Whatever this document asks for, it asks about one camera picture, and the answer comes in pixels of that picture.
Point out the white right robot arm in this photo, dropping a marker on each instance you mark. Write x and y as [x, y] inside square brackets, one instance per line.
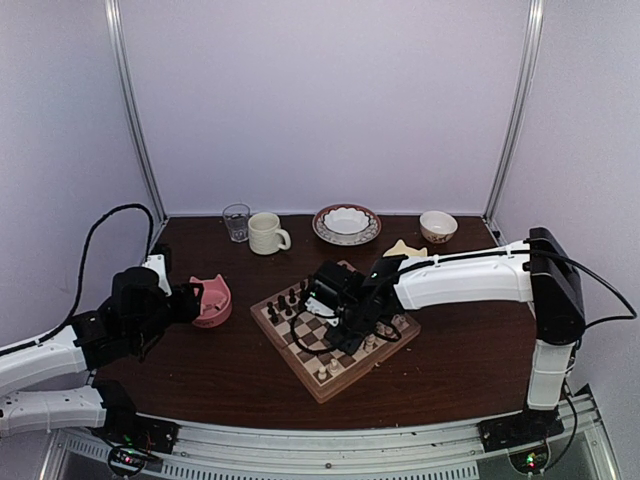
[535, 270]

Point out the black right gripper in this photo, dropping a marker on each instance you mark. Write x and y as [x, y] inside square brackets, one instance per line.
[349, 345]

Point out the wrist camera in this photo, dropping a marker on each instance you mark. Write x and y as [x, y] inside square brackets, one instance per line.
[159, 261]
[315, 307]

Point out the right aluminium frame post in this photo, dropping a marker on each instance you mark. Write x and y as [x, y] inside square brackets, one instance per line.
[526, 72]

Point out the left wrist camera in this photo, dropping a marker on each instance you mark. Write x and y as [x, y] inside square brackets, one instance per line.
[159, 261]

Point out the aluminium frame post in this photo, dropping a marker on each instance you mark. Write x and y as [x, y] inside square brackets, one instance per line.
[117, 38]
[526, 72]

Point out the cream ribbed mug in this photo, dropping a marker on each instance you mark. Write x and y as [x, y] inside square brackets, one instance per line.
[266, 237]

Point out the white scalloped bowl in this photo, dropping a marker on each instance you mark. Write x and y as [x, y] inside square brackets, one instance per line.
[346, 221]

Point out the wooden chess board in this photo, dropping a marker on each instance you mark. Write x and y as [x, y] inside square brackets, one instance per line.
[300, 337]

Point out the pink cat-ear bowl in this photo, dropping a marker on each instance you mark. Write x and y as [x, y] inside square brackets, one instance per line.
[215, 301]

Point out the white floral small bowl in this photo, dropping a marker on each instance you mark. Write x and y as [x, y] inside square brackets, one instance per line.
[437, 227]

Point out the white chess piece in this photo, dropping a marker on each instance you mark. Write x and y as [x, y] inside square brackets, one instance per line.
[385, 332]

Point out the white chess knight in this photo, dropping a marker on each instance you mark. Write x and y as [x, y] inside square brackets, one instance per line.
[333, 366]

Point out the left aluminium frame post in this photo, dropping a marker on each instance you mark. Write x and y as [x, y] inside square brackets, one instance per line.
[117, 38]

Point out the yellow cat-ear bowl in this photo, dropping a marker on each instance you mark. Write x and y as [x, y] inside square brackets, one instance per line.
[401, 248]

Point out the clear drinking glass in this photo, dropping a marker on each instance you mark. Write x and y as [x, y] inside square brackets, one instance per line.
[236, 217]

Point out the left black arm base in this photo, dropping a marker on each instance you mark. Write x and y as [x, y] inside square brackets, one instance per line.
[145, 433]

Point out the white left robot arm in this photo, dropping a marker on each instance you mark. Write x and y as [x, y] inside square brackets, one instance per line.
[130, 322]

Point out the front aluminium rail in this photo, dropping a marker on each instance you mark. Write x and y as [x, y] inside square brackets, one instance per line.
[452, 450]

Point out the patterned brown rim plate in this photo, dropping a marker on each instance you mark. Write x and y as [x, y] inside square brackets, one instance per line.
[370, 233]

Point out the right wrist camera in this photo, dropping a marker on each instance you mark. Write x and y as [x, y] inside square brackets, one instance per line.
[315, 307]

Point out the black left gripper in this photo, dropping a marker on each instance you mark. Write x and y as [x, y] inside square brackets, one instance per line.
[188, 306]

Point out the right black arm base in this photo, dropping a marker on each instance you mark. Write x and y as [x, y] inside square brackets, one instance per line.
[527, 426]

